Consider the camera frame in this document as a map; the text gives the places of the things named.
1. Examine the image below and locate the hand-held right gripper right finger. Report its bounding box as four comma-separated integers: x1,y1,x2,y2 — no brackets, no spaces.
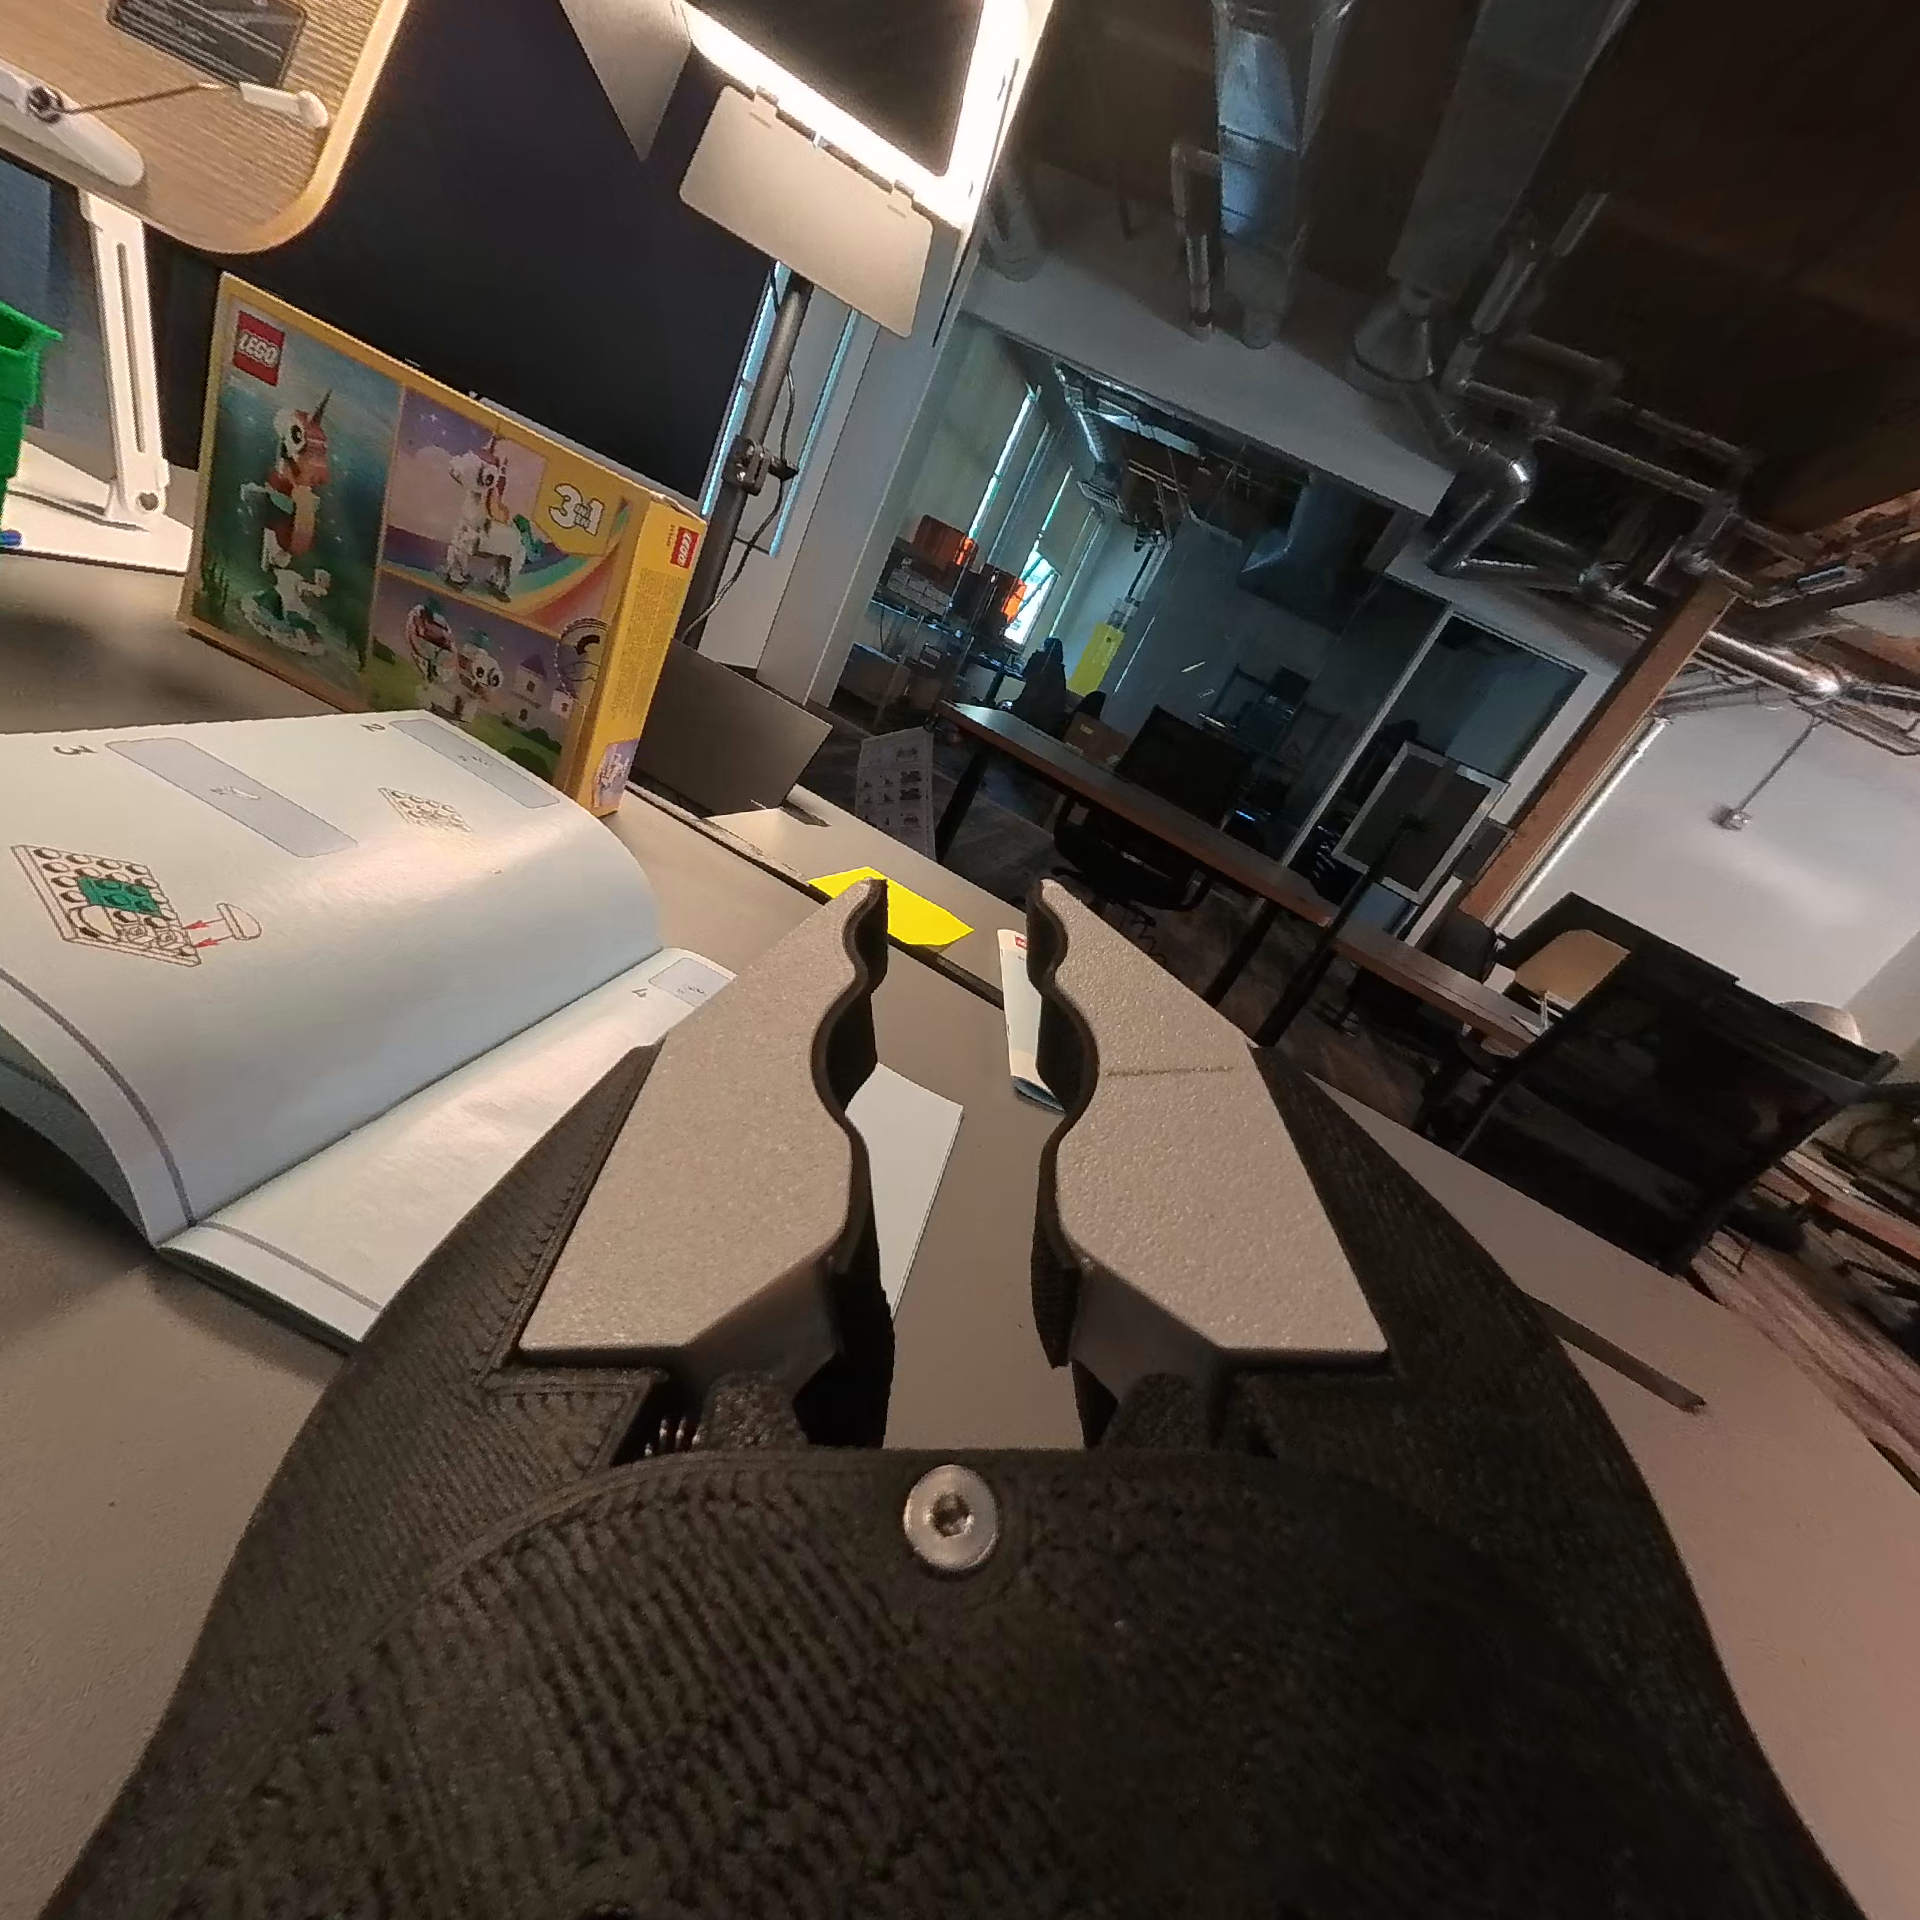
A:
1024,880,1391,1420

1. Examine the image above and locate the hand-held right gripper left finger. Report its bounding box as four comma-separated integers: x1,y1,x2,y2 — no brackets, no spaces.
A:
516,880,892,1403

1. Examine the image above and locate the green plastic bin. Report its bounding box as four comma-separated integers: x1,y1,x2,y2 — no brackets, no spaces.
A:
0,299,65,495

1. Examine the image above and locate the yellow lego set box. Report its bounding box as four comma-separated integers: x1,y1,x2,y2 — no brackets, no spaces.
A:
177,272,706,815

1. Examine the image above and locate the yellow sticky note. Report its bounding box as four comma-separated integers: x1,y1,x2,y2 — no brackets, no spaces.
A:
810,866,976,951

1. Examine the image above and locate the long wooden table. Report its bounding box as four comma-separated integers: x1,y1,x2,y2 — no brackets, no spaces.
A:
938,698,1547,1052

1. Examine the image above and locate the open instruction booklet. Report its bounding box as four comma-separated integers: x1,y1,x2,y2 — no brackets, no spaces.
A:
0,710,964,1346

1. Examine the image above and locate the printed paper sheet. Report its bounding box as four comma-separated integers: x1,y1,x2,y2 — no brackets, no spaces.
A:
858,726,940,860

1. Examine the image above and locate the dark grey flat panel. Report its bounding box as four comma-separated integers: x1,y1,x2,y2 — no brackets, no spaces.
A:
632,638,835,818

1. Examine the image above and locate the grey light stand pole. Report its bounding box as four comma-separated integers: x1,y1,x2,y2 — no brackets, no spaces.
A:
681,263,811,647

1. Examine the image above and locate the dark partition panel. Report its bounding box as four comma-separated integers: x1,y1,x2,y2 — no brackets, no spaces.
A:
152,0,781,504

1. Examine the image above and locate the white studio light panel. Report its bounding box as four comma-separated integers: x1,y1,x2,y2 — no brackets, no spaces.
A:
559,0,1059,338

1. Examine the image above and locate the white metal stand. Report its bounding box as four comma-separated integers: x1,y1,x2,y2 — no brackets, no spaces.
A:
0,66,196,578

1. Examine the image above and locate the wooden board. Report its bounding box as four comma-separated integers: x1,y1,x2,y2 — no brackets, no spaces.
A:
0,0,409,253

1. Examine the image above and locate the black label plate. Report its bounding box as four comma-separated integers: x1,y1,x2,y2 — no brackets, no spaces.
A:
108,0,308,91

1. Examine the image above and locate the metal ventilation duct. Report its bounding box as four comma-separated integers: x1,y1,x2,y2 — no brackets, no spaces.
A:
1200,0,1321,331
1359,0,1637,378

